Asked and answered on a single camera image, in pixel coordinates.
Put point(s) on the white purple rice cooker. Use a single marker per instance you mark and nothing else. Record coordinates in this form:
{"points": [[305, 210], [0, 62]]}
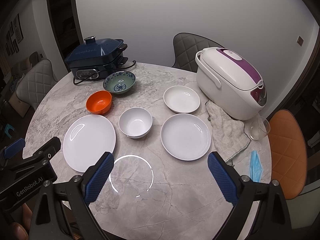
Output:
{"points": [[231, 82]]}

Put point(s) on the green blue patterned bowl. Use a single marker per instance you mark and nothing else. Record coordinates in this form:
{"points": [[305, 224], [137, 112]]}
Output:
{"points": [[119, 82]]}

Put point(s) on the person's left hand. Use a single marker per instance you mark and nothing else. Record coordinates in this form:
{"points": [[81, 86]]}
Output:
{"points": [[20, 231]]}

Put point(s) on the blue face mask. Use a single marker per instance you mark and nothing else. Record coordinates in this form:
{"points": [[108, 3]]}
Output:
{"points": [[255, 166]]}

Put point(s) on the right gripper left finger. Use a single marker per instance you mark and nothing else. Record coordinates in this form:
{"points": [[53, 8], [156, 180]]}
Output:
{"points": [[96, 176]]}

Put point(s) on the light grey quilted chair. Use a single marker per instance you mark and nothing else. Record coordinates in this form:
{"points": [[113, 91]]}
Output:
{"points": [[36, 84]]}

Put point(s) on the dark grey quilted chair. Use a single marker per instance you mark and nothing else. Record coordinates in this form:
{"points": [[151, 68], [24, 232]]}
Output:
{"points": [[186, 45]]}

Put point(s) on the clear drinking glass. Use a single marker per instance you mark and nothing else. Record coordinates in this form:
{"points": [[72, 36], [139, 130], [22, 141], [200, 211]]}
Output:
{"points": [[259, 128]]}

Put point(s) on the navy electric cooking pot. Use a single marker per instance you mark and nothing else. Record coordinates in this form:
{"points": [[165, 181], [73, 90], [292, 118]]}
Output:
{"points": [[97, 59]]}

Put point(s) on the large white plate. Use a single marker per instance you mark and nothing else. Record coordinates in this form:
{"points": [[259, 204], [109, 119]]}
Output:
{"points": [[86, 141]]}

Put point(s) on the orange leather chair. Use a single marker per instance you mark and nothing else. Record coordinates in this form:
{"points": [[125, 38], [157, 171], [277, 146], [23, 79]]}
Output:
{"points": [[288, 153]]}

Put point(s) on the orange plastic bowl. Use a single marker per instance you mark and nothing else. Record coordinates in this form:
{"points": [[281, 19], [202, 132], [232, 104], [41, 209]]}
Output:
{"points": [[99, 102]]}

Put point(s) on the white bowl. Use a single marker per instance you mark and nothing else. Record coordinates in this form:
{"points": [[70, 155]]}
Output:
{"points": [[135, 122]]}

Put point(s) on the small white deep plate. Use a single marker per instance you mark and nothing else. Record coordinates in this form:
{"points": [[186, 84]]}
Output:
{"points": [[181, 99]]}

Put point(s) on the white dish cloth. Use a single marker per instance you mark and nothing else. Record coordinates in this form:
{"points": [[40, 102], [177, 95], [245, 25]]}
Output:
{"points": [[228, 135]]}

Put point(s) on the medium white deep plate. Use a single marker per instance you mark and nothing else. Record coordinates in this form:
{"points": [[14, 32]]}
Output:
{"points": [[185, 137]]}

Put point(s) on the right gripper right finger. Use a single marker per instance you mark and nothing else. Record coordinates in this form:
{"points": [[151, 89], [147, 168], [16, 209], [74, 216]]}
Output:
{"points": [[224, 177]]}

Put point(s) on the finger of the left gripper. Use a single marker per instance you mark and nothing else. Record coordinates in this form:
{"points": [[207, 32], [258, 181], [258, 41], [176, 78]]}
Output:
{"points": [[15, 147], [45, 152]]}

